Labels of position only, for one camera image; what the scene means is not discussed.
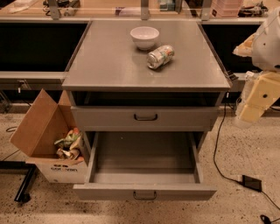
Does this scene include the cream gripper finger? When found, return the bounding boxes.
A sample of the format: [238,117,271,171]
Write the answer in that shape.
[233,33,255,57]
[237,72,280,124]

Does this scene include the closed upper grey drawer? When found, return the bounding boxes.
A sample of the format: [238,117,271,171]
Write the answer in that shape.
[71,106,218,131]

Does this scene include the pink storage box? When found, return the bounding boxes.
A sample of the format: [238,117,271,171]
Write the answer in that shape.
[210,0,243,18]

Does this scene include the brown cardboard box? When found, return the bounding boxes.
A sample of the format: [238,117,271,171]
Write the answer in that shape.
[10,90,88,184]

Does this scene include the black power cable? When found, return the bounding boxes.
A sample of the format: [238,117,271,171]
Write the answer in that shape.
[213,101,280,224]

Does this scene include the black power adapter brick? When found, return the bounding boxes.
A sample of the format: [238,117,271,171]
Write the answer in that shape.
[241,175,262,192]

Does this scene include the silver 7up soda can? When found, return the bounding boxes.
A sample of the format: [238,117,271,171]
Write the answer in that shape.
[147,45,175,69]

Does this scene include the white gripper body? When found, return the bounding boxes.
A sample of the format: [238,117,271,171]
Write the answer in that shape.
[252,7,280,72]

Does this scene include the crumpled snack bags in box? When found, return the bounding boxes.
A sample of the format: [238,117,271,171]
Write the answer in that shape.
[54,128,82,160]

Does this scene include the grey metal drawer cabinet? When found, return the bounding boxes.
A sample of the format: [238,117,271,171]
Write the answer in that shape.
[61,19,232,202]

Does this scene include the open lower grey drawer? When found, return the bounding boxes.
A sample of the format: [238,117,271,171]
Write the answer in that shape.
[73,132,216,200]

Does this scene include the black metal floor stand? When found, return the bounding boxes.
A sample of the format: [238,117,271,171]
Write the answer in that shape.
[0,160,38,204]

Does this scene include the white ceramic bowl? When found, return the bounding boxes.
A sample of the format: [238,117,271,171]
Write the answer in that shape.
[130,26,159,50]

